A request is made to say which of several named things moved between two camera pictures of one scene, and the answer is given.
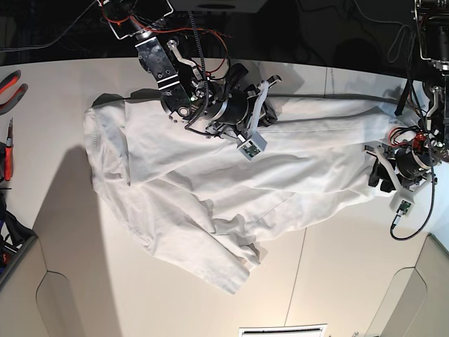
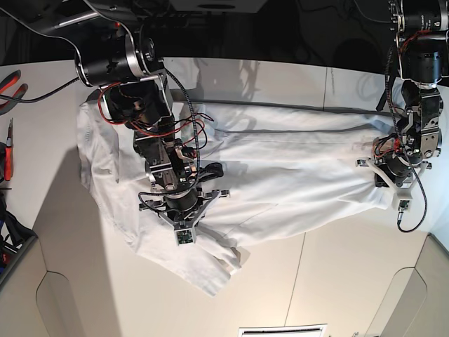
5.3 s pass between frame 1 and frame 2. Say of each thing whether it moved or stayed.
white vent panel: stayed
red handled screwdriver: stayed
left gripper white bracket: moved
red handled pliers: stayed
